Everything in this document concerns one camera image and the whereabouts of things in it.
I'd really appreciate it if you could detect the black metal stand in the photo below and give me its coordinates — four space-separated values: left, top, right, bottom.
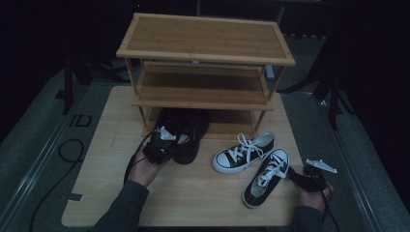
277 61 357 131
54 54 95 116

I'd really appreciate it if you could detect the black slip-on shoe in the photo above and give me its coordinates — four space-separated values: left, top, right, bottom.
171 108 211 165
154 107 186 136

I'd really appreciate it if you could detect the person's left hand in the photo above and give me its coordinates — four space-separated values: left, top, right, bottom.
128 149 168 189

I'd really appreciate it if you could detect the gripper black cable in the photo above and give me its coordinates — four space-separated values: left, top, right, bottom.
308 169 341 232
123 130 155 186

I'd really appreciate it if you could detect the wooden shoe rack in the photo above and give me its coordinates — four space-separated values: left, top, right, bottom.
115 12 297 141

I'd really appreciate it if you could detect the person's right hand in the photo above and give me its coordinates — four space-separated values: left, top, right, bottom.
297 182 335 214

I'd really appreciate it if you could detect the black white laced sneaker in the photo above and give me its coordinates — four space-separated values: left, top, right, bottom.
212 130 276 175
241 147 291 210

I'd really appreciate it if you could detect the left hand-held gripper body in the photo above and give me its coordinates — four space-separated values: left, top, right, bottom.
143 126 178 165

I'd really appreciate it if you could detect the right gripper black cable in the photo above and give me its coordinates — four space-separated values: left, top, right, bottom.
308 169 341 232

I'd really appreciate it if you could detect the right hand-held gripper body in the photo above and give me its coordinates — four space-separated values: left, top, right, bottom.
296 159 338 193

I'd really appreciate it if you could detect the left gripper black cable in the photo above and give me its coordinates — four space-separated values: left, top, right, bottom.
123 130 155 186

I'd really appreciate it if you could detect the black floor cable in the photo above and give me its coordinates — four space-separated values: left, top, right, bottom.
28 138 85 232

